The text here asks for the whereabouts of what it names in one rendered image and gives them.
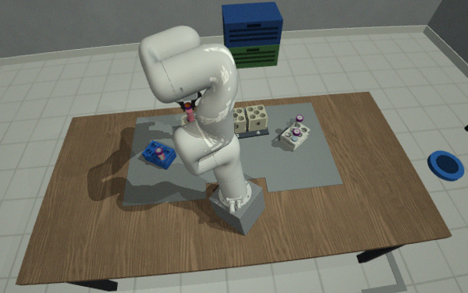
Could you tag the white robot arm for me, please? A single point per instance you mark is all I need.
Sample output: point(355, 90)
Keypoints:
point(176, 66)

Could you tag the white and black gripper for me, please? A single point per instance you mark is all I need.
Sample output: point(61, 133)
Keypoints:
point(191, 98)

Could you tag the blue tube rack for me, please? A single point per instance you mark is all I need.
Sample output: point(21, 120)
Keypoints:
point(169, 157)

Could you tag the grey bench mat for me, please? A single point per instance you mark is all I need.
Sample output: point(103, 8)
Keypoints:
point(310, 165)

